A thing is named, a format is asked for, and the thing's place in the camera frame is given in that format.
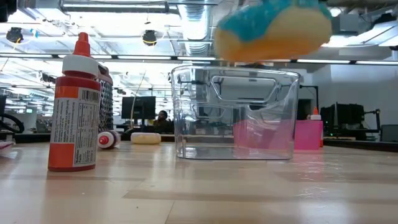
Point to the black door frame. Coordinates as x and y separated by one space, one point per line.
306 107

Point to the black computer monitor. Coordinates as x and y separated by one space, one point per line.
138 107

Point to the pink plastic tray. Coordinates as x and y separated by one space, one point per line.
309 133

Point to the ribbed silver ceiling duct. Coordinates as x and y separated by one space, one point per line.
196 25

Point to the plain cream donut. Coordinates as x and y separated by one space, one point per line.
145 138

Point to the ceiling light rail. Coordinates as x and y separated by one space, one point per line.
140 57

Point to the black machine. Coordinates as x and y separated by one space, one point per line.
345 121

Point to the large red colouring bottle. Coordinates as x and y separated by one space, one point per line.
107 140

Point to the grey box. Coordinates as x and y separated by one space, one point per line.
389 133

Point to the blue-frosted sprinkle donut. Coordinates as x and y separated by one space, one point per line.
280 37

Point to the person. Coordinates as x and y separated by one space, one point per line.
161 116

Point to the clear plastic bin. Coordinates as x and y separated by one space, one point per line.
186 93

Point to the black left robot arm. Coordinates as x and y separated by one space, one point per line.
7 9

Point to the metal box grater pink-trimmed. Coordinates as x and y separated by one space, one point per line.
107 102

